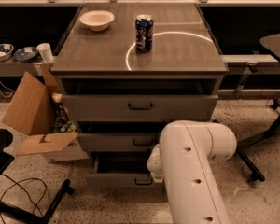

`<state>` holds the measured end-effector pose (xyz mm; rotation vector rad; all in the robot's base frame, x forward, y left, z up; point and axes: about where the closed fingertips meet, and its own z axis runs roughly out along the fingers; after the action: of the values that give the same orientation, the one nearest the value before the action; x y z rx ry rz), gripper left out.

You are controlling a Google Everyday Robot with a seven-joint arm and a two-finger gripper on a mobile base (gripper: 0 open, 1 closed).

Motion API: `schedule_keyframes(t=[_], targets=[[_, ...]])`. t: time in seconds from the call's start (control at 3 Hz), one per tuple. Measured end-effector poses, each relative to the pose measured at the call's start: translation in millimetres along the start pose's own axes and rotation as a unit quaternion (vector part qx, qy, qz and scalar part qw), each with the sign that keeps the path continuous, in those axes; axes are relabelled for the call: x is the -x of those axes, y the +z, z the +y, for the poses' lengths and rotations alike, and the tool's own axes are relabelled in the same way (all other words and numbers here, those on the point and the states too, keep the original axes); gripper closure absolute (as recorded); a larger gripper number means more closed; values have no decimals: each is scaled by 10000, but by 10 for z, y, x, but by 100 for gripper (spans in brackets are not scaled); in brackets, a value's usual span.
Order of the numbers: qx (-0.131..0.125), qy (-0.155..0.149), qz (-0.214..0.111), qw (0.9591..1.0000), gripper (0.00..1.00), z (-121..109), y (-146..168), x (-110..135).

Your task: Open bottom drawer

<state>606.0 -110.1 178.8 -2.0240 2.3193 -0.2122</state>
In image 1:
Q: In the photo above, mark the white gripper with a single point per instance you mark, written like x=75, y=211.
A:
x=153, y=164

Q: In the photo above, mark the grey bottom drawer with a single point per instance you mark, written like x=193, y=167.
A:
x=120, y=170

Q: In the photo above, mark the grey drawer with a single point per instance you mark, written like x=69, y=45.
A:
x=120, y=170
x=117, y=141
x=139, y=107

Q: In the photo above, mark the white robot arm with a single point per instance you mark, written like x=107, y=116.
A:
x=181, y=162

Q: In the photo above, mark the grey middle drawer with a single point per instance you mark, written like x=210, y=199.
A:
x=117, y=141

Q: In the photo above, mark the grey top drawer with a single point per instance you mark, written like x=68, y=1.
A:
x=139, y=107

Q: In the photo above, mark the grey drawer cabinet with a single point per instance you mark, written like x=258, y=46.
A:
x=184, y=60

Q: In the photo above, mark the open cardboard box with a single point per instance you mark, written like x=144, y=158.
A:
x=31, y=112

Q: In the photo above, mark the black stand with wheels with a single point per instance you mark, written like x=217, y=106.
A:
x=30, y=218

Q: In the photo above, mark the snack bags in box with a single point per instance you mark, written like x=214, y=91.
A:
x=62, y=123

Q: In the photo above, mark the black table leg base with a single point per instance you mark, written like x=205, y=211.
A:
x=256, y=124

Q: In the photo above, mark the blue soda can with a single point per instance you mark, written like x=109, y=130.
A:
x=144, y=33

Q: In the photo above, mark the white paper cup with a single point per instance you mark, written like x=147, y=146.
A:
x=45, y=52

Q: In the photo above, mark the blue bowl on shelf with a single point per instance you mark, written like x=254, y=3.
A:
x=26, y=55

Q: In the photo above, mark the grey low shelf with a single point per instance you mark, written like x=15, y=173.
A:
x=14, y=68

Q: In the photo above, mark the white patterned bowl on shelf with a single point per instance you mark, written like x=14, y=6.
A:
x=5, y=52

